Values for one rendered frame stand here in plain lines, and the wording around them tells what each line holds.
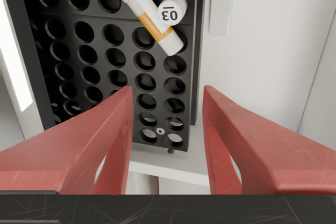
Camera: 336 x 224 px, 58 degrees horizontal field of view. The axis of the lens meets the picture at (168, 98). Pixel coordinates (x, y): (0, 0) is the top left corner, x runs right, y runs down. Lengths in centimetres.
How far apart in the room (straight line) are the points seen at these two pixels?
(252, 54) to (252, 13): 3
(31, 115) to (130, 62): 6
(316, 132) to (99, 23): 15
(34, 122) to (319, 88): 18
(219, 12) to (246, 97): 8
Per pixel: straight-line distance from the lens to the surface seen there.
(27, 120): 18
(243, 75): 24
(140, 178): 44
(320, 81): 23
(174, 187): 46
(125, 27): 17
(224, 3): 21
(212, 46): 23
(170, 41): 16
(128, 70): 18
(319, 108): 22
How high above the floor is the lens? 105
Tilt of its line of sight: 54 degrees down
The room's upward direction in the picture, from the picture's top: 155 degrees counter-clockwise
